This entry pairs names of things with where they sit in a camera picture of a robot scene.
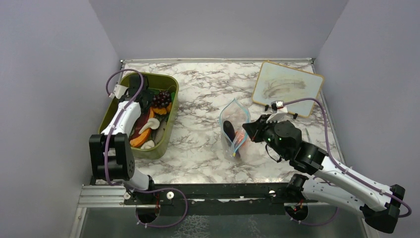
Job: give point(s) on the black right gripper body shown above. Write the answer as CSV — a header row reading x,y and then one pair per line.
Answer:
x,y
269,139

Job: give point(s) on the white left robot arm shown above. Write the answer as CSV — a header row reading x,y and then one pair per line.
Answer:
x,y
112,159

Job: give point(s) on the olive green plastic bin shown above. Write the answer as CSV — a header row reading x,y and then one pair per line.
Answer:
x,y
157,143

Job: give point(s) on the yellow framed whiteboard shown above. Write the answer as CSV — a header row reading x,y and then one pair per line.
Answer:
x,y
279,82

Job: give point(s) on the orange toy fruit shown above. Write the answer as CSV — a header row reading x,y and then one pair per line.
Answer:
x,y
240,138

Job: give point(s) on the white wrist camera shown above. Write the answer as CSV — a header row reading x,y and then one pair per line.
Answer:
x,y
118,91
279,110

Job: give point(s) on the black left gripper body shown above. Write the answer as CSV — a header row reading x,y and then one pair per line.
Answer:
x,y
149,94

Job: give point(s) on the orange toy pumpkin slice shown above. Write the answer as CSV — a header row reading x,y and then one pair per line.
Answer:
x,y
137,140

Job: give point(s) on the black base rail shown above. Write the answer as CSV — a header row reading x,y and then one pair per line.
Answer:
x,y
214,199

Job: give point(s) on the dark purple toy grapes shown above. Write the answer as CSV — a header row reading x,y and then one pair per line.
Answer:
x,y
162,99

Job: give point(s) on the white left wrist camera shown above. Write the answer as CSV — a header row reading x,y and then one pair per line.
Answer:
x,y
118,91

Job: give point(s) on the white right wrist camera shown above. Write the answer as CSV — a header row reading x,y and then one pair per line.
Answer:
x,y
279,110

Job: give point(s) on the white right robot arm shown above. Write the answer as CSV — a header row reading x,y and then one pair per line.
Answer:
x,y
324,179

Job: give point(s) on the aluminium frame rail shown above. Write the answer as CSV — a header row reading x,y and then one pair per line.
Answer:
x,y
98,203

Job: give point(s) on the white toy mushroom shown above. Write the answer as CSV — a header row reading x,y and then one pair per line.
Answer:
x,y
152,123

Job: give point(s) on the clear zip top bag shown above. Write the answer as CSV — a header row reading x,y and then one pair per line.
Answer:
x,y
237,114

